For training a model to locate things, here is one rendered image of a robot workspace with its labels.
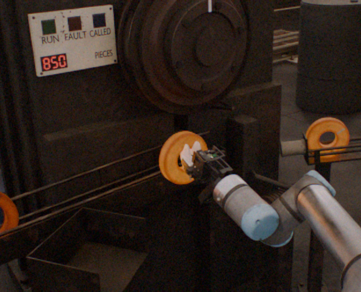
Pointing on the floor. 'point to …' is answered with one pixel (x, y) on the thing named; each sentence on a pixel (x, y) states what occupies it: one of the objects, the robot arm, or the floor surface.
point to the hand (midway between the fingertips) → (183, 151)
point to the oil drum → (334, 55)
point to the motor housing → (276, 259)
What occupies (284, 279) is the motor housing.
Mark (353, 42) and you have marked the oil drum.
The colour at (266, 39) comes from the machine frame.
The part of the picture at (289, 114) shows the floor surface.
